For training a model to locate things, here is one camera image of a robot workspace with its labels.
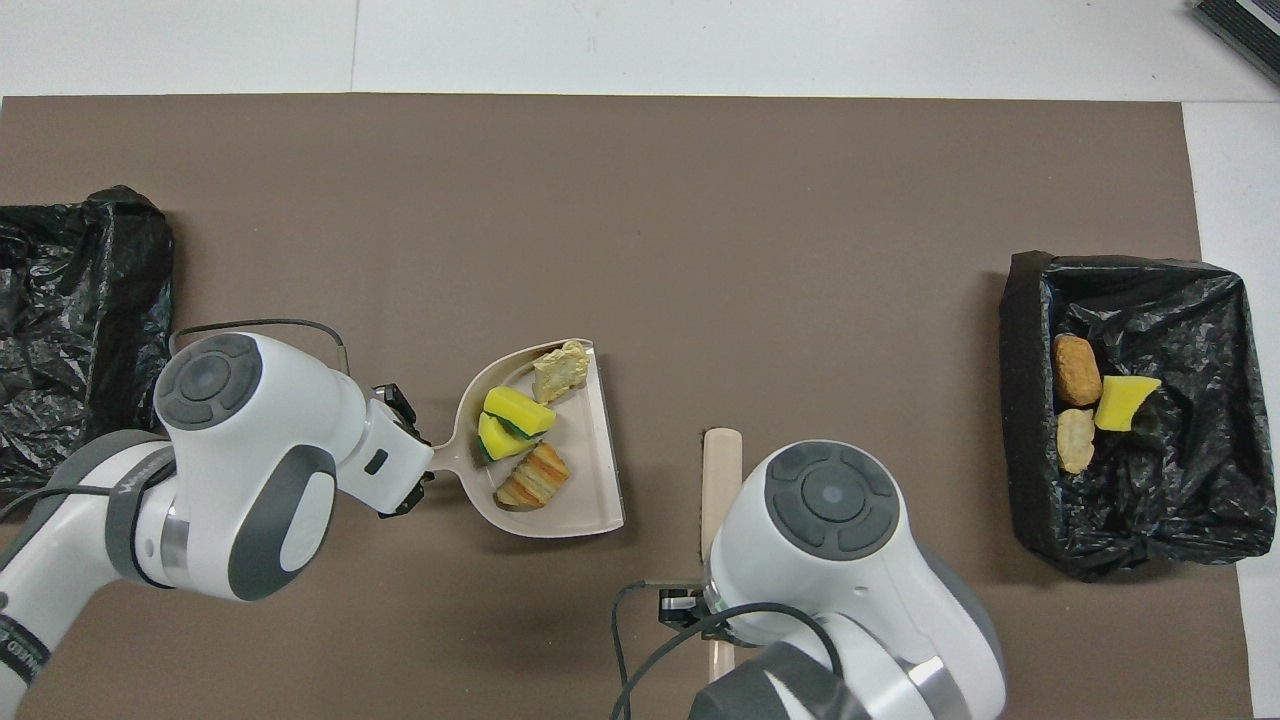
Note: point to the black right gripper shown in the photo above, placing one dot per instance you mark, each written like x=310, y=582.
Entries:
x=663, y=605

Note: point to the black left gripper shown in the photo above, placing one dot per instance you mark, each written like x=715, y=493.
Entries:
x=398, y=405

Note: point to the notched green yellow sponge piece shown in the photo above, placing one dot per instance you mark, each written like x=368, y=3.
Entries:
x=500, y=442

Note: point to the beige brush with black bristles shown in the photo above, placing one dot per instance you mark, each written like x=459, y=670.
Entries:
x=722, y=470

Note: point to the beige plastic dustpan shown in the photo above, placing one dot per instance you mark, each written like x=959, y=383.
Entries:
x=590, y=470

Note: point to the striped croissant piece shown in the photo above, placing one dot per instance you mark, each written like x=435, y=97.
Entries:
x=560, y=372
x=1075, y=440
x=535, y=478

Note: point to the brown bread roll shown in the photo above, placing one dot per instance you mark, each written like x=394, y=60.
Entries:
x=1077, y=370

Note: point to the small green yellow sponge piece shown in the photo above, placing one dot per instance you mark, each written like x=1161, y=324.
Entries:
x=1122, y=402

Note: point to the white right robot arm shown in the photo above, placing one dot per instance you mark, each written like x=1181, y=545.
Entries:
x=850, y=560

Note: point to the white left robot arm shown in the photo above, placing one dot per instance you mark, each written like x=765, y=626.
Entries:
x=260, y=440

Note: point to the black bag lined bin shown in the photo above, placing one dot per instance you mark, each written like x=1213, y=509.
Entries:
x=80, y=280
x=1200, y=480

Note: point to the brown table mat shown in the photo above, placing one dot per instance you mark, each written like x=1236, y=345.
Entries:
x=700, y=160

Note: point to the dark ribbed device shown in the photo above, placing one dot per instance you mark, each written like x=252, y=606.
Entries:
x=1250, y=25

